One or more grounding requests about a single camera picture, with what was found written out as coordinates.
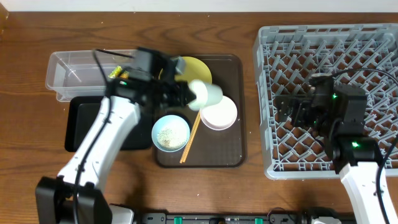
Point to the black tray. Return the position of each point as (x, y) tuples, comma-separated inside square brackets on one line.
[(82, 113)]

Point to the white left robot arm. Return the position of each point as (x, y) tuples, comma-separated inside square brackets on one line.
[(75, 195)]

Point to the light blue bowl with rice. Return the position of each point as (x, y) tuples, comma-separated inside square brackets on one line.
[(170, 133)]

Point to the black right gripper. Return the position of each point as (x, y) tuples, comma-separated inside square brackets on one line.
[(294, 111)]

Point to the pale green cup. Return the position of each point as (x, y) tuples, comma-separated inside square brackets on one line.
[(206, 94)]

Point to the grey dishwasher rack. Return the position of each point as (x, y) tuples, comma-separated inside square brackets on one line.
[(363, 55)]

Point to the green snack wrapper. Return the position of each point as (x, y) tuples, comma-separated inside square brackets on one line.
[(118, 72)]

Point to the brown serving tray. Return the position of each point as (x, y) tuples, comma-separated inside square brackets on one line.
[(210, 148)]

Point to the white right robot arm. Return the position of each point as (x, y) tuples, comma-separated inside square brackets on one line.
[(360, 165)]

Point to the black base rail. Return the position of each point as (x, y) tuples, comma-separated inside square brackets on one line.
[(275, 215)]

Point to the clear plastic bin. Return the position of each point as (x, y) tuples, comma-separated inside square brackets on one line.
[(75, 73)]

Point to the yellow plate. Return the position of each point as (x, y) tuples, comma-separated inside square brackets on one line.
[(188, 69)]

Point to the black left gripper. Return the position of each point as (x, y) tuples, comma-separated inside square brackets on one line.
[(180, 87)]

